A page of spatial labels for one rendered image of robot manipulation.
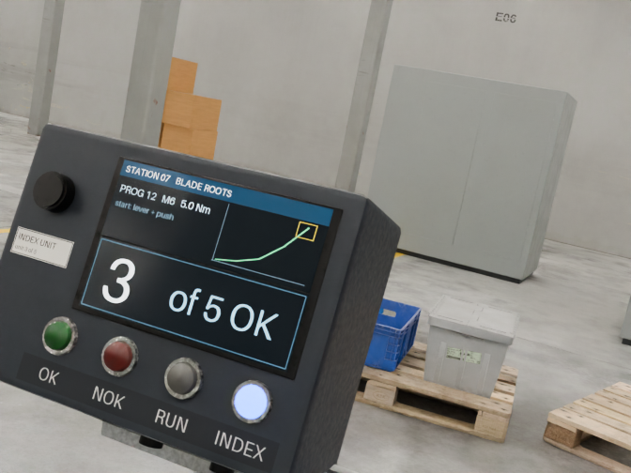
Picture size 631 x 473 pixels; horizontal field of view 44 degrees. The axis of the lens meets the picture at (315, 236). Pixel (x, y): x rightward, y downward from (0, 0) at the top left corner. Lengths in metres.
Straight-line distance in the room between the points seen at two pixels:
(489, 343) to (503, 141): 4.57
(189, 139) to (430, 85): 2.67
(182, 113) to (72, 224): 8.19
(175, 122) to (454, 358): 5.66
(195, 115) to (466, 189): 3.02
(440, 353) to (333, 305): 3.31
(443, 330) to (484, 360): 0.23
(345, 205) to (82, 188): 0.20
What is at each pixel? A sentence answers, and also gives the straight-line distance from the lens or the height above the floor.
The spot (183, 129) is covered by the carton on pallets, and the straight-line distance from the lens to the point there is 8.78.
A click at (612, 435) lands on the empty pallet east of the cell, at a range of 3.84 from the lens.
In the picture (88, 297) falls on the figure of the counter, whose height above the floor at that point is 1.15.
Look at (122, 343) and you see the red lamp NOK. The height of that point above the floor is 1.13.
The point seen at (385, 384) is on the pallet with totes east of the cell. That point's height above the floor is 0.12.
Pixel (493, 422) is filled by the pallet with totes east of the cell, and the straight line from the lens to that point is 3.73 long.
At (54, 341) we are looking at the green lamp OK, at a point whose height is 1.11.
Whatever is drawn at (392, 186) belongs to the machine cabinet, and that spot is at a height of 0.68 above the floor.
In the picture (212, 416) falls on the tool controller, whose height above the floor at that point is 1.10.
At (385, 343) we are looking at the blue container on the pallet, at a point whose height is 0.28.
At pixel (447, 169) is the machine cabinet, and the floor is 0.98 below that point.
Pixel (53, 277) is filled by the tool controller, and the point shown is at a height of 1.15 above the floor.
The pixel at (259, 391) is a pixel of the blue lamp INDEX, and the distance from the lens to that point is 0.49.
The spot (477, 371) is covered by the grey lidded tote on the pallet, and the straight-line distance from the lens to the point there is 3.80.
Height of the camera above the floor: 1.30
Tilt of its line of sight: 9 degrees down
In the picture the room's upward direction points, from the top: 11 degrees clockwise
